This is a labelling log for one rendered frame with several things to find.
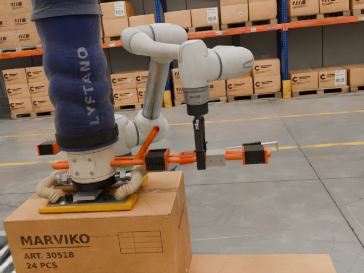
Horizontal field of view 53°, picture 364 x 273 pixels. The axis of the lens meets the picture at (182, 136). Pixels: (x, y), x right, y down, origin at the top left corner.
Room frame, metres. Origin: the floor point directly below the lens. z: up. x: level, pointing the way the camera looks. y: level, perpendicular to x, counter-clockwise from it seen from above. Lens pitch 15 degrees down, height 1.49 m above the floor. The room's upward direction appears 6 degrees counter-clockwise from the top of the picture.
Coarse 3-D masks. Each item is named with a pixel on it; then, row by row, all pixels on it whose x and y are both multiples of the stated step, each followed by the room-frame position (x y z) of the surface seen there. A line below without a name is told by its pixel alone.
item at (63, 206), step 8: (104, 192) 1.20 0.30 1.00; (48, 200) 1.25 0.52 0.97; (56, 200) 1.23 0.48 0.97; (64, 200) 1.22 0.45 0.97; (72, 200) 1.21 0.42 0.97; (80, 200) 1.21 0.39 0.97; (88, 200) 1.20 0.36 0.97; (96, 200) 1.19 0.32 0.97; (104, 200) 1.19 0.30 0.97; (112, 200) 1.18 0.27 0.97; (120, 200) 1.17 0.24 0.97; (128, 200) 1.17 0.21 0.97; (40, 208) 1.19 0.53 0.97; (48, 208) 1.18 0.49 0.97; (56, 208) 1.18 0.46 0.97; (64, 208) 1.17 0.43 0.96; (72, 208) 1.17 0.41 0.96; (80, 208) 1.16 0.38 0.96; (88, 208) 1.16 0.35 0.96; (96, 208) 1.15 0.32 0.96; (104, 208) 1.15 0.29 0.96; (112, 208) 1.15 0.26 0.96; (120, 208) 1.14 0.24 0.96; (128, 208) 1.14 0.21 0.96
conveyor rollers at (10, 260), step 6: (6, 246) 1.70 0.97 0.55; (0, 252) 1.65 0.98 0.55; (6, 252) 1.67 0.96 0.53; (0, 258) 1.62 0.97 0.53; (6, 258) 1.59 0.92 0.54; (6, 264) 1.54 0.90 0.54; (12, 264) 1.56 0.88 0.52; (0, 270) 1.49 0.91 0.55; (6, 270) 1.52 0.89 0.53; (12, 270) 1.47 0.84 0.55
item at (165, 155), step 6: (150, 150) 1.31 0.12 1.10; (156, 150) 1.31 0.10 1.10; (162, 150) 1.31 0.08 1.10; (168, 150) 1.28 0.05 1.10; (144, 156) 1.23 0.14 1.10; (150, 156) 1.26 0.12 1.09; (156, 156) 1.25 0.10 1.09; (162, 156) 1.22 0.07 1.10; (168, 156) 1.27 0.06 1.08; (144, 162) 1.23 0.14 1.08; (150, 162) 1.23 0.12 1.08; (156, 162) 1.23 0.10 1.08; (162, 162) 1.22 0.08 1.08; (150, 168) 1.22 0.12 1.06; (156, 168) 1.22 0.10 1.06; (162, 168) 1.22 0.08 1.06
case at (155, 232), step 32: (64, 192) 1.37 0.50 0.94; (160, 192) 1.27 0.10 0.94; (32, 224) 1.15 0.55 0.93; (64, 224) 1.14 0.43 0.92; (96, 224) 1.12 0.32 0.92; (128, 224) 1.11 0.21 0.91; (160, 224) 1.09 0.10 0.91; (32, 256) 1.16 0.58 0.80; (64, 256) 1.14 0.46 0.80; (96, 256) 1.13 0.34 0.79; (128, 256) 1.11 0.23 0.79; (160, 256) 1.10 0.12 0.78
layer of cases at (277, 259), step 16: (192, 256) 1.44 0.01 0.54; (208, 256) 1.43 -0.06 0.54; (224, 256) 1.42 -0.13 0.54; (240, 256) 1.40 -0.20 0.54; (256, 256) 1.39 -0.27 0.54; (272, 256) 1.38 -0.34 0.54; (288, 256) 1.37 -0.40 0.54; (304, 256) 1.36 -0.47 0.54; (320, 256) 1.34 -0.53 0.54; (192, 272) 1.33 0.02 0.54; (208, 272) 1.31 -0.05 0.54; (224, 272) 1.30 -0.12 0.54; (240, 272) 1.29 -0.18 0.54; (256, 272) 1.28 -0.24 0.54; (272, 272) 1.27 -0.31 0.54; (288, 272) 1.26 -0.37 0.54; (304, 272) 1.25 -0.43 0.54; (320, 272) 1.24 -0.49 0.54; (336, 272) 1.23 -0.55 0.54
